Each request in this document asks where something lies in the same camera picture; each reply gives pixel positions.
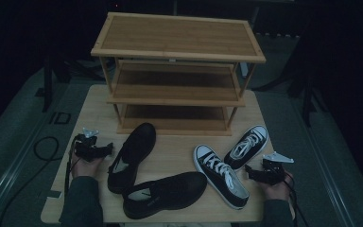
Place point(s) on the black metal stand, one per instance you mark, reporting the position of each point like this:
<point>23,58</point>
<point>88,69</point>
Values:
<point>47,88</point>

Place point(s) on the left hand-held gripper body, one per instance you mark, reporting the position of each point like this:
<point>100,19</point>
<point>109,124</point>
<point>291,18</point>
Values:
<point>86,148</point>

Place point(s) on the black white canvas sneaker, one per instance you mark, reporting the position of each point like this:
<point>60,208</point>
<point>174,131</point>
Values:
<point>216,181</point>
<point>249,148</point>

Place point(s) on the dark tape strip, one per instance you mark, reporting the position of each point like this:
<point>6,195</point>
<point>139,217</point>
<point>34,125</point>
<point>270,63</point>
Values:
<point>54,194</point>

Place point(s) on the person's left hand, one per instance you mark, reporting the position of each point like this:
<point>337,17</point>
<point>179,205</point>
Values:
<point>85,169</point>

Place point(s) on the black slip-on shoe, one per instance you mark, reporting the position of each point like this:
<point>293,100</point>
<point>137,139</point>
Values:
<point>135,151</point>
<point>173,192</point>

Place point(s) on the wooden three-tier shoe rack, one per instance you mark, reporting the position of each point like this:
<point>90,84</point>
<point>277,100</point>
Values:
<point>179,34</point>

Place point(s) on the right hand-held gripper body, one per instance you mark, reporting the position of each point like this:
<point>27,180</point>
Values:
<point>272,171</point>

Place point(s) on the person's right hand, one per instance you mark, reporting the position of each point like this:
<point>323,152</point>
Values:
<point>277,192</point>

